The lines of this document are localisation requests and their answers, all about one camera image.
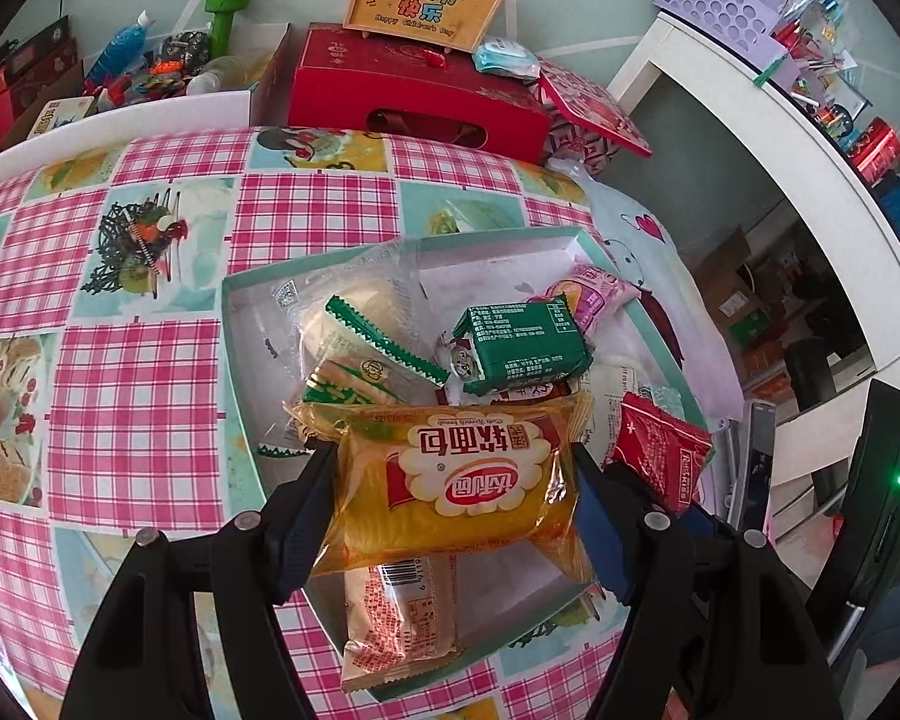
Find cartoon printed cloth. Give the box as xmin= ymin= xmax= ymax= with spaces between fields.
xmin=547 ymin=157 xmax=743 ymax=421

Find smartphone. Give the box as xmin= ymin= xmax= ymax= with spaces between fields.
xmin=735 ymin=401 xmax=777 ymax=526

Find cardboard box with label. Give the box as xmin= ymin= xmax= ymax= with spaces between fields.
xmin=694 ymin=229 xmax=770 ymax=331

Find shallow teal-edged box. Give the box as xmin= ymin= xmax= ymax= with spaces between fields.
xmin=221 ymin=225 xmax=710 ymax=702

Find green beige zigzag packet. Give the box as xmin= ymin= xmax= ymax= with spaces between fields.
xmin=300 ymin=294 xmax=451 ymax=410

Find small red snack packet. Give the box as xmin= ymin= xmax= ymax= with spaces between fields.
xmin=604 ymin=391 xmax=715 ymax=517

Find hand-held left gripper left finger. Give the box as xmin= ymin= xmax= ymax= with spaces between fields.
xmin=60 ymin=442 xmax=338 ymax=720

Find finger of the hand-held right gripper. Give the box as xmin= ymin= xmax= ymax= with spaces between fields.
xmin=673 ymin=504 xmax=728 ymax=541

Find beige orange snack packet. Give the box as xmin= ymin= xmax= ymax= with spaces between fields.
xmin=341 ymin=551 xmax=462 ymax=693

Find red can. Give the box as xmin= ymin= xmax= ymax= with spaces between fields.
xmin=847 ymin=118 xmax=900 ymax=181

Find yellow bread packet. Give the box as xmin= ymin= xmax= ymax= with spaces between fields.
xmin=285 ymin=394 xmax=597 ymax=586

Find blue wet wipes pack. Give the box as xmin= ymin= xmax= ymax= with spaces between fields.
xmin=471 ymin=37 xmax=542 ymax=80

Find pink checked tablecloth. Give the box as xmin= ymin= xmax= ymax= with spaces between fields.
xmin=0 ymin=124 xmax=646 ymax=720

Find green dumbbell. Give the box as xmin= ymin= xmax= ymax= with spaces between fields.
xmin=204 ymin=0 xmax=252 ymax=61

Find clear bread bun packet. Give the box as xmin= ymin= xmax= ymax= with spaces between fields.
xmin=266 ymin=236 xmax=421 ymax=391

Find small green box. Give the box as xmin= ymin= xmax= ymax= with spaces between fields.
xmin=727 ymin=307 xmax=770 ymax=346

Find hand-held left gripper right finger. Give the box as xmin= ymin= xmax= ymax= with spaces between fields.
xmin=570 ymin=444 xmax=845 ymax=720

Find pile of stationery packets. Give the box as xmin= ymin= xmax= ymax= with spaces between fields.
xmin=757 ymin=0 xmax=871 ymax=128

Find pink patterned tin box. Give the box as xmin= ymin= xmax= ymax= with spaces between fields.
xmin=536 ymin=56 xmax=655 ymax=179

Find dark brown box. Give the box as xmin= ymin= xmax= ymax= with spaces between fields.
xmin=7 ymin=15 xmax=83 ymax=121

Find pink purple snack packet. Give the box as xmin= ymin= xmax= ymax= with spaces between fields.
xmin=544 ymin=259 xmax=642 ymax=338

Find orange boxes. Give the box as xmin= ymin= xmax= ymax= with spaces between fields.
xmin=742 ymin=345 xmax=796 ymax=398

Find white green snack packet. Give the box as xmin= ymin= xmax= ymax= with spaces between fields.
xmin=592 ymin=360 xmax=691 ymax=436

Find colourful toy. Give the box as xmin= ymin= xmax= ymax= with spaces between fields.
xmin=146 ymin=30 xmax=211 ymax=95

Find white phone stand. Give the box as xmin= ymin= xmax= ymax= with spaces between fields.
xmin=709 ymin=420 xmax=740 ymax=518

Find blue drink bottle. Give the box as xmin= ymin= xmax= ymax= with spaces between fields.
xmin=86 ymin=11 xmax=158 ymax=83

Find clear plastic bottle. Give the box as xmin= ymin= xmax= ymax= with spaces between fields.
xmin=187 ymin=52 xmax=271 ymax=95

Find white yellow flat box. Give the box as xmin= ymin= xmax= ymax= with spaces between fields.
xmin=26 ymin=94 xmax=98 ymax=140

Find red gift box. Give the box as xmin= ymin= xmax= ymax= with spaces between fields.
xmin=286 ymin=22 xmax=554 ymax=164

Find white desk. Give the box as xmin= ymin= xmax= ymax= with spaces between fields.
xmin=607 ymin=11 xmax=900 ymax=406

